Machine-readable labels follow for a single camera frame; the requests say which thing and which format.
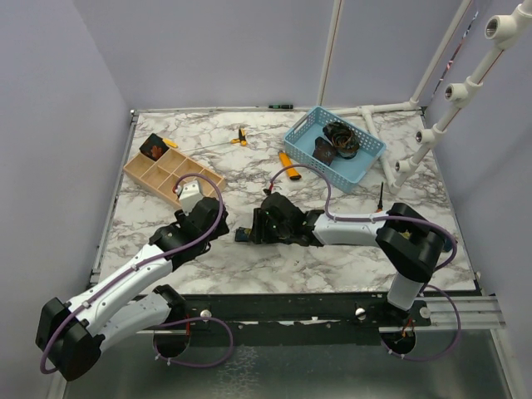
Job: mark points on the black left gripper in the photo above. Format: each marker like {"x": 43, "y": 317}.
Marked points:
{"x": 223, "y": 229}

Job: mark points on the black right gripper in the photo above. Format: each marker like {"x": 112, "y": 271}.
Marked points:
{"x": 259, "y": 229}

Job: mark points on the blue yellow floral tie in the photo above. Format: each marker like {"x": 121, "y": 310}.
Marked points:
{"x": 242, "y": 235}

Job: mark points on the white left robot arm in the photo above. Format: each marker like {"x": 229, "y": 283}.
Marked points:
{"x": 73, "y": 334}

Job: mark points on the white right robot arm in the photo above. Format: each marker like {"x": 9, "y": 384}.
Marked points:
{"x": 411, "y": 243}

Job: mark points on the yellow utility knife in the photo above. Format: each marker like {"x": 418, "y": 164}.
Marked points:
{"x": 287, "y": 164}

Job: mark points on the wooden compartment tray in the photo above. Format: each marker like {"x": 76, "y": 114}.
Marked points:
{"x": 159, "y": 176}

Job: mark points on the light blue plastic basket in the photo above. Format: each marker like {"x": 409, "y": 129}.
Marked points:
{"x": 342, "y": 173}

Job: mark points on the folded dark patterned tie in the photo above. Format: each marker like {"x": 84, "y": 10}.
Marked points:
{"x": 324, "y": 151}

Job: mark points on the rolled dark orange-leaf tie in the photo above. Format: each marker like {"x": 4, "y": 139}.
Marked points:
{"x": 153, "y": 147}

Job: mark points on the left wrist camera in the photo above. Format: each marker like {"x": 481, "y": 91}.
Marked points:
{"x": 189, "y": 195}

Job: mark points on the yellow black wire stripper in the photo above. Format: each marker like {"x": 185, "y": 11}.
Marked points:
{"x": 241, "y": 139}

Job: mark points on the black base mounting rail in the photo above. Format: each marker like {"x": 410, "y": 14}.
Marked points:
{"x": 254, "y": 320}

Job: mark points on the orange handled screwdriver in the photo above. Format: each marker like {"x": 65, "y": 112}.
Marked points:
{"x": 380, "y": 198}

